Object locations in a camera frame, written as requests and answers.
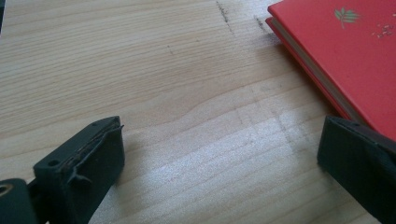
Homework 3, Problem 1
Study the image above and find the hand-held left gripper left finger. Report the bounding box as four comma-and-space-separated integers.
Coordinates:
32, 116, 126, 224

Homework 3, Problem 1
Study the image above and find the red picture book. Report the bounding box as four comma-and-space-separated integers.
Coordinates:
264, 0, 396, 143

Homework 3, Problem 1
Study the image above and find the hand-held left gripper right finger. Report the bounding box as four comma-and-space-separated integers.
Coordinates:
317, 115, 396, 224

